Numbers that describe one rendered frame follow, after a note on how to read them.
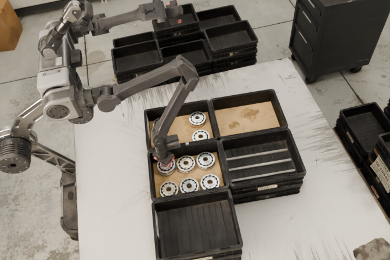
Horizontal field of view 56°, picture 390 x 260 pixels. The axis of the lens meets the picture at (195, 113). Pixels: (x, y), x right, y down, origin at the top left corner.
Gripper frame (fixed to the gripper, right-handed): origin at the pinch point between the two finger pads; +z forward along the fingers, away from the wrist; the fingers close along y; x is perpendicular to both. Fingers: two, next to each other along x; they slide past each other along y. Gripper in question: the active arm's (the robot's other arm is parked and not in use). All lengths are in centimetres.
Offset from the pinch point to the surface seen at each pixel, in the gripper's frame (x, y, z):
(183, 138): -21.5, 5.1, 6.4
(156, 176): 6.8, 2.1, 5.9
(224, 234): 12.6, -46.1, 6.7
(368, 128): -133, -78, 66
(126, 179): 14.4, 22.6, 18.4
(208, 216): 9.5, -34.5, 6.6
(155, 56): -92, 95, 40
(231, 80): -86, 14, 21
